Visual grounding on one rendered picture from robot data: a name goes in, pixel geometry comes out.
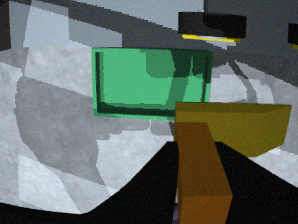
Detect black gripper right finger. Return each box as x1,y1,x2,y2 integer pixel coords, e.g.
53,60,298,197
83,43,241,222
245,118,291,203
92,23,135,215
214,141,298,224

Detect yellow chock with orange handle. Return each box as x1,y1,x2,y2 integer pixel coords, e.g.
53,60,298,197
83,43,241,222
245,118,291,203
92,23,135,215
173,101,291,224

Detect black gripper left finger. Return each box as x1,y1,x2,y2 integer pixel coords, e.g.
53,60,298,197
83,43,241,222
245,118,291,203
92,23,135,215
0,141,178,224

